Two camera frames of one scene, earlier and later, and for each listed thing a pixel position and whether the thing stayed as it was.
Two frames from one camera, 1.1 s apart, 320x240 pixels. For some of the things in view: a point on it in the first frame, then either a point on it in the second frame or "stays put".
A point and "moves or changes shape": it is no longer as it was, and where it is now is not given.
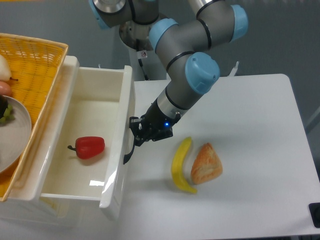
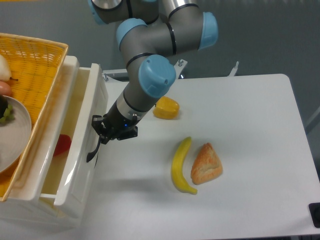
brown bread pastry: (206, 166) stays put
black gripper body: (157, 126) → (117, 126)
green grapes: (8, 114) stays put
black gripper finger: (144, 137) → (105, 137)
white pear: (5, 71) stays put
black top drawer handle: (127, 157) → (90, 154)
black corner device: (314, 211) stays put
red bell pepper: (88, 147) → (63, 144)
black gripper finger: (135, 126) → (96, 123)
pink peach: (5, 89) stays put
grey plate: (15, 136) stays put
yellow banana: (177, 166) stays put
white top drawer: (88, 150) moves or changes shape
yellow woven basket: (35, 66) stays put
